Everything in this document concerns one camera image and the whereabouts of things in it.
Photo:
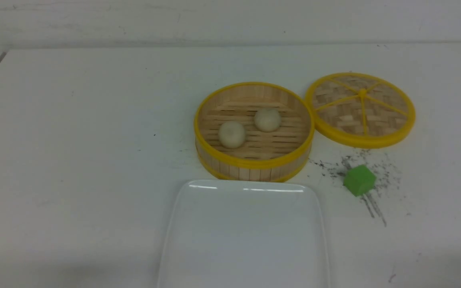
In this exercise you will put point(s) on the white steamed bun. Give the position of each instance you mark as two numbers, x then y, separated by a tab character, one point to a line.
267	119
232	134

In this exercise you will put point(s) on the white rectangular plate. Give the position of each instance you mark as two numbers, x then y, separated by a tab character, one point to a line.
237	234

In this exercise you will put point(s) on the yellow rimmed bamboo steamer basket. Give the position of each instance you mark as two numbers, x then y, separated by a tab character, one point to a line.
264	156

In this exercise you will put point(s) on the green cube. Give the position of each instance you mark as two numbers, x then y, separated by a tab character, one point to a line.
359	180

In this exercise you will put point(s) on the yellow rimmed bamboo steamer lid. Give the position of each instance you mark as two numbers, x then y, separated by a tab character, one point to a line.
360	110

